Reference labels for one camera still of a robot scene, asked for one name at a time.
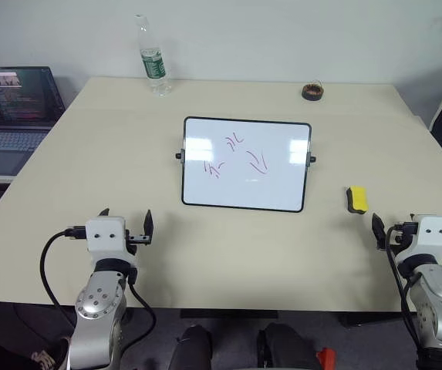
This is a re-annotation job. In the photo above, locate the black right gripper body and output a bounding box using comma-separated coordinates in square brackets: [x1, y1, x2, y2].
[386, 220, 419, 250]

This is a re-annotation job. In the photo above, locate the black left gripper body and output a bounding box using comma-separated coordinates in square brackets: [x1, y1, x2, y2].
[124, 229, 154, 256]

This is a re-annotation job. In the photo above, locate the yellow and black eraser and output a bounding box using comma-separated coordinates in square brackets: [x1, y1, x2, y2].
[345, 185, 369, 214]

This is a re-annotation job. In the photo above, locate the black-framed whiteboard with red marks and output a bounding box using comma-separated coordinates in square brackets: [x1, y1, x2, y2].
[174, 116, 317, 214]

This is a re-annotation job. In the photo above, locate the dark rounded shape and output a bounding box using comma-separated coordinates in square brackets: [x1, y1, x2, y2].
[167, 325, 213, 370]
[256, 322, 322, 370]

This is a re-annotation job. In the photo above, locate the dark open laptop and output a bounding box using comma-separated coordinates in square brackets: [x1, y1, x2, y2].
[0, 66, 67, 177]

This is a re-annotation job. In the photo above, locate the small red object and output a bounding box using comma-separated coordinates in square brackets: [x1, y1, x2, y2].
[315, 347, 338, 370]

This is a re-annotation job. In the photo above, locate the dark patterned shoe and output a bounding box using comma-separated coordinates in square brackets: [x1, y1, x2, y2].
[30, 336, 72, 370]

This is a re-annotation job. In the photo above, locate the clear green-label water bottle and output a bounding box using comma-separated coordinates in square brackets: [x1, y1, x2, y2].
[133, 14, 173, 98]

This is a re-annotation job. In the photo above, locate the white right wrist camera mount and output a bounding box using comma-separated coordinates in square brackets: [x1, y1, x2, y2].
[393, 215, 442, 264]

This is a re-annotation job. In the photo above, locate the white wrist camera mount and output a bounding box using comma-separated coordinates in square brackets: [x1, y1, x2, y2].
[85, 217, 137, 267]
[393, 215, 442, 264]

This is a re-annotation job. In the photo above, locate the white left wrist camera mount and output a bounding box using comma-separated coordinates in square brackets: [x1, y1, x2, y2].
[85, 217, 137, 267]

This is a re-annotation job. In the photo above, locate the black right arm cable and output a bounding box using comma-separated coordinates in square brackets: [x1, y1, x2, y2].
[384, 225, 422, 352]

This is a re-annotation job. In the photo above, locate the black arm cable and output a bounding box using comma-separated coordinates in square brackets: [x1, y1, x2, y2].
[384, 225, 422, 352]
[39, 224, 157, 350]

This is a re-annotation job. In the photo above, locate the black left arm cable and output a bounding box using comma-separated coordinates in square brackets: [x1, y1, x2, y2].
[39, 224, 157, 350]

